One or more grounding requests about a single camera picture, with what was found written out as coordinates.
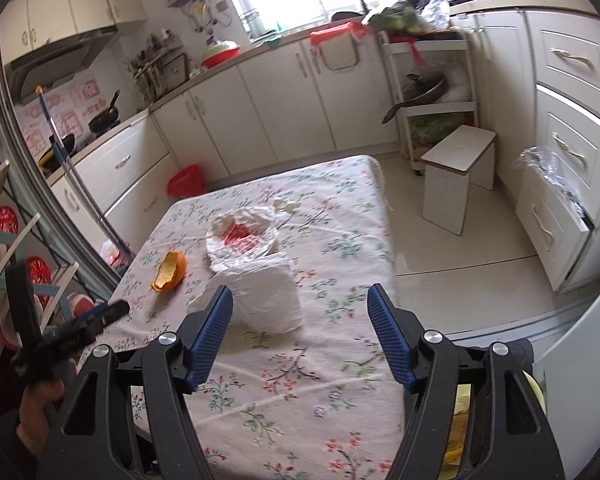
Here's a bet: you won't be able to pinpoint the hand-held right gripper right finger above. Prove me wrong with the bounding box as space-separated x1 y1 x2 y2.
367 282 567 480

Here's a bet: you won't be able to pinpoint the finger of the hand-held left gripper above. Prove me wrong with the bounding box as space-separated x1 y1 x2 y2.
86 300 131 336
73 305 109 325

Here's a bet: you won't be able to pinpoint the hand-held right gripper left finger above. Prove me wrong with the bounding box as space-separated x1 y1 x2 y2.
40 284 235 480

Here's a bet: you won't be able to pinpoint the white plastic bag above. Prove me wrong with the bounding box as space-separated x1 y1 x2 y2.
187 207 303 336

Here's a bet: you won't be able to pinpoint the large orange peel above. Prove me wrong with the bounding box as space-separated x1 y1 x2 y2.
151 251 187 293

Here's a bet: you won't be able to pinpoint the person's left forearm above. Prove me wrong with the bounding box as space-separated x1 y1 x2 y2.
0 405 46 480

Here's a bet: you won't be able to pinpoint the red-lined trash bin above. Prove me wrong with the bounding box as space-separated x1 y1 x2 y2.
167 164 206 198

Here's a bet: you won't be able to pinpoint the person's left hand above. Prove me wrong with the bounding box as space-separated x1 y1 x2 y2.
17 377 66 456

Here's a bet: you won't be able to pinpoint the folding chair with red cushion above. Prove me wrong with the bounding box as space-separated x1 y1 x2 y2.
0 107 98 361

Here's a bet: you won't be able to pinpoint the white drawer cabinet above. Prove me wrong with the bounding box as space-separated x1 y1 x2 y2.
45 112 181 256
450 7 600 296

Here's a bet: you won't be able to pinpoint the black stove pot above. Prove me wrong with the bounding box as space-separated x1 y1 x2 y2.
37 132 77 170

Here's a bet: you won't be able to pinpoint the black frying pan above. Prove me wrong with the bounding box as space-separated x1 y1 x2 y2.
87 90 123 136

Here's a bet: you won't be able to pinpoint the white wooden stool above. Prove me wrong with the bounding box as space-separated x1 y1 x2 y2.
420 125 498 237

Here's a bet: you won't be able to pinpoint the leafy greens bundle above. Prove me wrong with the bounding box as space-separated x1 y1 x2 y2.
410 112 473 143

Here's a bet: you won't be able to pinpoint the clear crumpled plastic bag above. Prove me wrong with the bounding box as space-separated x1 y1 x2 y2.
514 146 592 233

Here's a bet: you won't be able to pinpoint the white cabinet run with doors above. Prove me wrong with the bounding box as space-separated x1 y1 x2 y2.
150 35 406 181

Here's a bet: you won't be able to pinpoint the spice rack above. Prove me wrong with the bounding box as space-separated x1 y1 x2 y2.
130 42 191 101

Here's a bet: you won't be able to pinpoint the black wok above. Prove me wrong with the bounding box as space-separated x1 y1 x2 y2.
381 71 448 125

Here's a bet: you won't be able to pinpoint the grey range hood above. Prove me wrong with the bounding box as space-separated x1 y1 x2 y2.
4 25 118 103

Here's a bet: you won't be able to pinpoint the translucent white bag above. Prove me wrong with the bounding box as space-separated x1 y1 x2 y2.
442 60 473 103

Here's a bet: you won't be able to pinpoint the red basin with green lid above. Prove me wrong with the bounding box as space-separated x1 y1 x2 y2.
200 40 242 70

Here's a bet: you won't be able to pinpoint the door-hung bin with red bag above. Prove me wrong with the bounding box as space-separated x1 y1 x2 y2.
309 24 368 72

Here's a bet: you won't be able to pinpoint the white rack cart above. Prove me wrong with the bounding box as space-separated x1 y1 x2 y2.
377 30 481 176

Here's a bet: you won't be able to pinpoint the white upper cabinets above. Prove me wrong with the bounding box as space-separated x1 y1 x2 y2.
0 0 148 53

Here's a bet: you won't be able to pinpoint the green vegetables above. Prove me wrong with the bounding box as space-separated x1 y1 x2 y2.
367 5 428 36

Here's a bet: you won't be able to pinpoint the shiny clear plastic bag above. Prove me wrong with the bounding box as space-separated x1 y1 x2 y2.
417 0 452 31

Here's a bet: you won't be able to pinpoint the chrome faucet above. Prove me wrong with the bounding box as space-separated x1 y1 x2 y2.
287 0 328 23

